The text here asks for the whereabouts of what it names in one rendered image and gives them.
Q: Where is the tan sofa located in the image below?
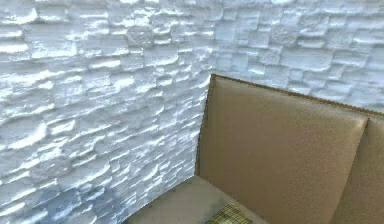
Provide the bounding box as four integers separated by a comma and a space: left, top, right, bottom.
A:
122, 73, 384, 224

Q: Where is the green plaid cushion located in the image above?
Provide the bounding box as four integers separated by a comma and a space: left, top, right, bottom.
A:
204, 202, 254, 224

